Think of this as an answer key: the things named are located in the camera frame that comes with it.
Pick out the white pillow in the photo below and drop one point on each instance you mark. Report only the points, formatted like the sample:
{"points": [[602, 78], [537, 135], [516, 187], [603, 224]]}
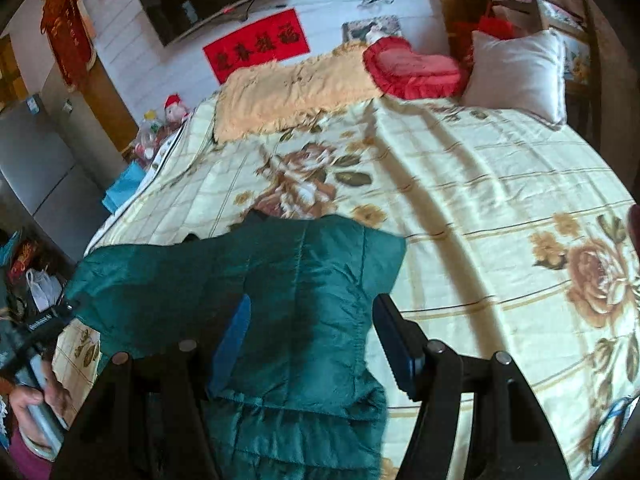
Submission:
{"points": [[515, 70]]}

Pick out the floral cream bed quilt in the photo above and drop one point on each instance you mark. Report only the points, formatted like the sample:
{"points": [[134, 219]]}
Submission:
{"points": [[475, 200]]}

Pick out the red bag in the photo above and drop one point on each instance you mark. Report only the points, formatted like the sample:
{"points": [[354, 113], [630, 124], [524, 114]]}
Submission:
{"points": [[495, 22]]}

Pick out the wooden chair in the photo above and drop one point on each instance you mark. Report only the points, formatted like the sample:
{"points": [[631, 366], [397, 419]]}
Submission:
{"points": [[575, 25]]}

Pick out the white plastic bag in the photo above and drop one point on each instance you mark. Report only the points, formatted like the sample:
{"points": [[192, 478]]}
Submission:
{"points": [[42, 290]]}

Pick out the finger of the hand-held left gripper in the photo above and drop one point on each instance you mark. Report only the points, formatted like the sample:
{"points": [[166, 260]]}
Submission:
{"points": [[52, 316]]}

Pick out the red hanging wall decoration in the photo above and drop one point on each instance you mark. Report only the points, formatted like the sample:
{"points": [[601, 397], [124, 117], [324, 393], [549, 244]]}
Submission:
{"points": [[67, 30]]}

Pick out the red heart-shaped pillow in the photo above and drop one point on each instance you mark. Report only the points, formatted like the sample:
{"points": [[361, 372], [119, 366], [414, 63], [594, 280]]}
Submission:
{"points": [[415, 67]]}

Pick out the red printed packet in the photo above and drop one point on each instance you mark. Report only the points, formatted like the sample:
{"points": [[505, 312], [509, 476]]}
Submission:
{"points": [[26, 260]]}

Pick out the wooden door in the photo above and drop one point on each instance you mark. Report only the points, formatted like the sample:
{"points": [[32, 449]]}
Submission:
{"points": [[112, 100]]}

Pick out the person's left hand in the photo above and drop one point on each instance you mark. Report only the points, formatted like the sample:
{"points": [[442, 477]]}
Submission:
{"points": [[25, 400]]}

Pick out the plush toy with red hat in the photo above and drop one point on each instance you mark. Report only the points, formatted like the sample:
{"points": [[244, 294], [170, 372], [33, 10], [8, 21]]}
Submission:
{"points": [[176, 109]]}

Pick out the green puffer jacket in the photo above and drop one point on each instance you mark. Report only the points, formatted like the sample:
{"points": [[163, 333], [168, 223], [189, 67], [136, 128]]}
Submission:
{"points": [[310, 280]]}

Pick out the grey refrigerator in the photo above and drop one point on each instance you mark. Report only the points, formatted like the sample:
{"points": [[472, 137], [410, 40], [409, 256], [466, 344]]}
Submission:
{"points": [[45, 170]]}

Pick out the blue paper bag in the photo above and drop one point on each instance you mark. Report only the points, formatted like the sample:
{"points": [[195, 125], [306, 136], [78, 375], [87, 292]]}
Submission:
{"points": [[125, 185]]}

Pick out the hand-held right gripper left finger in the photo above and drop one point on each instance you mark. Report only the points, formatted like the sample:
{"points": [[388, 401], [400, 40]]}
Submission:
{"points": [[235, 340]]}

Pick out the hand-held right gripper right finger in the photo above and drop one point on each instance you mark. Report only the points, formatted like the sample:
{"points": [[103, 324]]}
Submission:
{"points": [[415, 375]]}

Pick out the plastic bottle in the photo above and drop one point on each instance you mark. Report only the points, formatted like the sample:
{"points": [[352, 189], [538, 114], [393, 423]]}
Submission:
{"points": [[150, 135]]}

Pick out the person's magenta clothing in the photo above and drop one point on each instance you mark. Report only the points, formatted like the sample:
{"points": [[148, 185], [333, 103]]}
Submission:
{"points": [[30, 460]]}

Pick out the red wall poster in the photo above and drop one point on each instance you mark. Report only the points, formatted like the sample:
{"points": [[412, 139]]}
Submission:
{"points": [[255, 45]]}

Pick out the yellow fringed blanket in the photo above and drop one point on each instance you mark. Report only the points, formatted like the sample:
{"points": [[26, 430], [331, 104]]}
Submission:
{"points": [[290, 90]]}

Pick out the framed photo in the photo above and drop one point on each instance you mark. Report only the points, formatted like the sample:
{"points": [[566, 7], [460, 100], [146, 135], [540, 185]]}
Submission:
{"points": [[370, 30]]}

